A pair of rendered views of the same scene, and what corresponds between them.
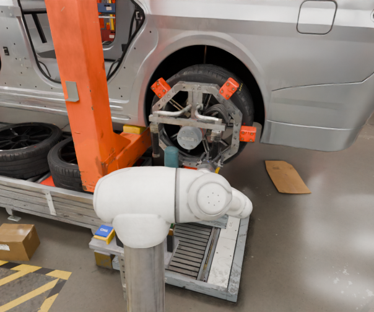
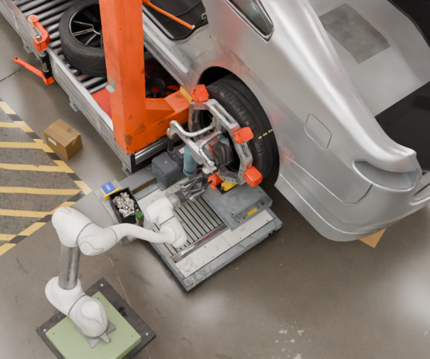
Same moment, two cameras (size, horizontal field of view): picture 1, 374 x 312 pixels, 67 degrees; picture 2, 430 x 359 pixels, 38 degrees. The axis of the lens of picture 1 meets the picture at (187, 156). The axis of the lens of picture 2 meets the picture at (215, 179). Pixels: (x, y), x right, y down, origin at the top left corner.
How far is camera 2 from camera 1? 2.66 m
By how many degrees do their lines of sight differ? 35
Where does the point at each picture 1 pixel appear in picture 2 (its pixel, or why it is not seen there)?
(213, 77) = (238, 115)
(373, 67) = (353, 199)
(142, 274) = (64, 253)
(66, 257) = (95, 174)
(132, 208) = (61, 231)
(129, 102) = (186, 74)
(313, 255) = (290, 302)
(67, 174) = not seen: hidden behind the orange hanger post
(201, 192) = (82, 244)
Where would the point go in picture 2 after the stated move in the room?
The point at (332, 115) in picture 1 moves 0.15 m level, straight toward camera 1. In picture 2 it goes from (323, 209) to (300, 219)
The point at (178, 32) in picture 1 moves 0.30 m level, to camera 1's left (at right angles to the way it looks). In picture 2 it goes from (226, 58) to (184, 32)
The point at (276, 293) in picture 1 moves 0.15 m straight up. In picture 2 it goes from (224, 305) to (226, 297)
